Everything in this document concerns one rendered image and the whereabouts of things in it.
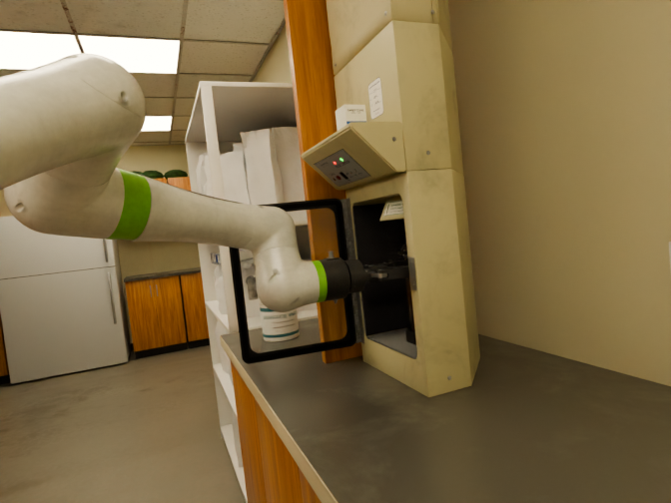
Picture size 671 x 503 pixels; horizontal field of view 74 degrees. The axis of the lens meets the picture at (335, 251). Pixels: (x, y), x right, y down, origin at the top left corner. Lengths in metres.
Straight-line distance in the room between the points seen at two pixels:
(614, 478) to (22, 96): 0.83
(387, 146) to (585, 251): 0.54
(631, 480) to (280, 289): 0.63
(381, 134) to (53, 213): 0.58
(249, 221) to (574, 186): 0.75
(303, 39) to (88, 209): 0.80
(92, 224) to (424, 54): 0.70
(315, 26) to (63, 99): 0.90
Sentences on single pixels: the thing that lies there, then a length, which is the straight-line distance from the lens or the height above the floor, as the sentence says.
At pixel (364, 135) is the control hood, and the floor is 1.48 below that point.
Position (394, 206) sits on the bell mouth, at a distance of 1.03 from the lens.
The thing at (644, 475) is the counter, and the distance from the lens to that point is 0.78.
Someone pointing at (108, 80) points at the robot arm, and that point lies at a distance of 0.64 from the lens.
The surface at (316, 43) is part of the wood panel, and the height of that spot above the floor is 1.82.
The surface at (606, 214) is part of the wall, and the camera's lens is 1.14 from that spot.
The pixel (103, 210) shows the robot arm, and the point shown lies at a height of 1.37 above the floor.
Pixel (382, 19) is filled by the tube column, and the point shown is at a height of 1.73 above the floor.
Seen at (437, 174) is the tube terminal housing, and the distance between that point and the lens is 0.97.
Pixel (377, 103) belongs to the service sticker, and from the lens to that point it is 1.03.
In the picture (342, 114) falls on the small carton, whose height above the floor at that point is 1.55.
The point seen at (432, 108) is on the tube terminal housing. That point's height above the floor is 1.54.
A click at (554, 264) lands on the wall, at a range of 1.25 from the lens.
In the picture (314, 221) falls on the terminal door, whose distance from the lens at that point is 1.17.
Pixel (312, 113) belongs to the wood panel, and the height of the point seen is 1.63.
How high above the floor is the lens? 1.31
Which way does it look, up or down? 3 degrees down
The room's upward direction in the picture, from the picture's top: 6 degrees counter-clockwise
